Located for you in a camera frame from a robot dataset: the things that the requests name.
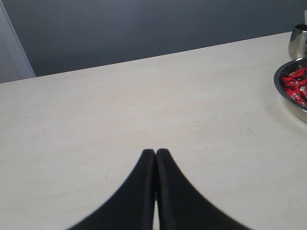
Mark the red candy left edge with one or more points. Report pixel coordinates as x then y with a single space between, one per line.
296 97

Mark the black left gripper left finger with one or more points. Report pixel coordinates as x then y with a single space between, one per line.
131 207

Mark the red candy top left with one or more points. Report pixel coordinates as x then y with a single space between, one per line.
295 79

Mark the round steel plate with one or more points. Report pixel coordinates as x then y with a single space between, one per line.
286 69

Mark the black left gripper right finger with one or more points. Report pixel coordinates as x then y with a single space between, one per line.
181 206

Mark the small steel cup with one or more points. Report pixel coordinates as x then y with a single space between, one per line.
297 47

